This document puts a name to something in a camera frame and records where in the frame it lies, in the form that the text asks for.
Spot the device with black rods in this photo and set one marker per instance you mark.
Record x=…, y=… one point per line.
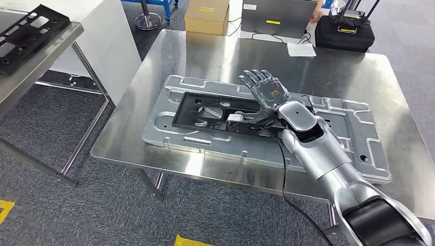
x=350, y=15

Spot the white paper sheet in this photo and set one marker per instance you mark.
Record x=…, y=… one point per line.
x=301, y=50

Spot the stainless steel table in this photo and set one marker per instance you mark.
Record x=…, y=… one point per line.
x=40, y=64

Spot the stanchion with chrome base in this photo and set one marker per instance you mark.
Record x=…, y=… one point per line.
x=147, y=22

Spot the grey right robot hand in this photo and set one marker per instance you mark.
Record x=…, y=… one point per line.
x=268, y=93

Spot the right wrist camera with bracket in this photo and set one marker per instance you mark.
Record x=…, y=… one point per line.
x=234, y=118

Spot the stainless steel workbench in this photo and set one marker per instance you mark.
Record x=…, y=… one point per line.
x=221, y=54

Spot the person's hand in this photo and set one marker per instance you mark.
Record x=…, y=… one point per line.
x=316, y=12

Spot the cardboard box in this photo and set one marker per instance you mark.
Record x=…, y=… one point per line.
x=207, y=17

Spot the silver metal fixture plate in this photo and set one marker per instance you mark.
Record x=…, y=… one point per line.
x=204, y=149

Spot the white cabinet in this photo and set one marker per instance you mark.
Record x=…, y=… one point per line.
x=102, y=40

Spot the black carrying bag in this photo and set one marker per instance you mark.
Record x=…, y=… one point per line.
x=339, y=42

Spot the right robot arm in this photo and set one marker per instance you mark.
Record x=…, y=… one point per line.
x=323, y=149

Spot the grey laptop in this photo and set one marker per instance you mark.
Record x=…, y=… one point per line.
x=282, y=13

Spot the black plastic frame part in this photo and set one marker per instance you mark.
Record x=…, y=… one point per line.
x=185, y=115
x=5, y=68

